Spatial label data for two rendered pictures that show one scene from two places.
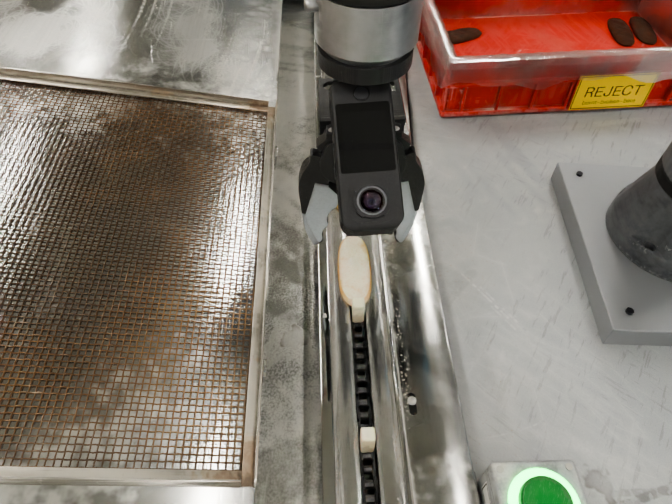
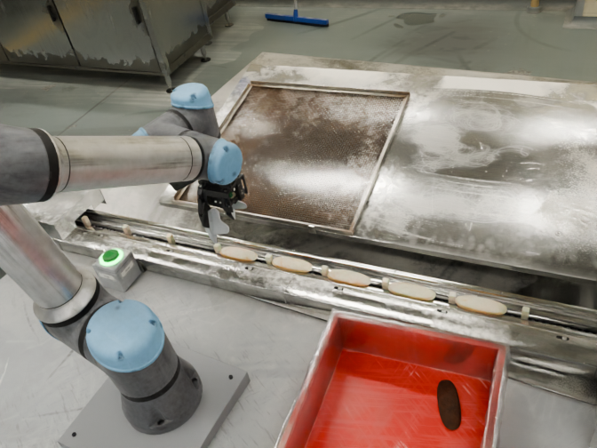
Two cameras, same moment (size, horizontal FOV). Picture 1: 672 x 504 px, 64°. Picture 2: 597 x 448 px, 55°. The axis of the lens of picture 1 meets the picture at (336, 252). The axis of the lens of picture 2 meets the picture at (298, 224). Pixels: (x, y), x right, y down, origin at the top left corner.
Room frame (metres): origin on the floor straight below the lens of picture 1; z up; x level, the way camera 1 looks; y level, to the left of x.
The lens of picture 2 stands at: (1.05, -0.79, 1.76)
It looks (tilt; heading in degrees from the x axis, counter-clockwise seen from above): 40 degrees down; 123
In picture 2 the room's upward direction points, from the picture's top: 11 degrees counter-clockwise
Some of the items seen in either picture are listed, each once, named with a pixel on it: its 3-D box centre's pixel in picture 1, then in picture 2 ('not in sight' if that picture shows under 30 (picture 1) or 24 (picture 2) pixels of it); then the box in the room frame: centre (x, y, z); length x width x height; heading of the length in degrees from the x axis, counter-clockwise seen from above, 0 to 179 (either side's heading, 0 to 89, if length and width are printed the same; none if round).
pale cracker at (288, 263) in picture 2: not in sight; (291, 263); (0.51, -0.01, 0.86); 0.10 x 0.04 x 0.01; 2
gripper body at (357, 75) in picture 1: (361, 105); (218, 180); (0.37, -0.02, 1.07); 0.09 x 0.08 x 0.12; 2
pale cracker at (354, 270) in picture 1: (354, 268); (238, 252); (0.37, -0.02, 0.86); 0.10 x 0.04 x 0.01; 2
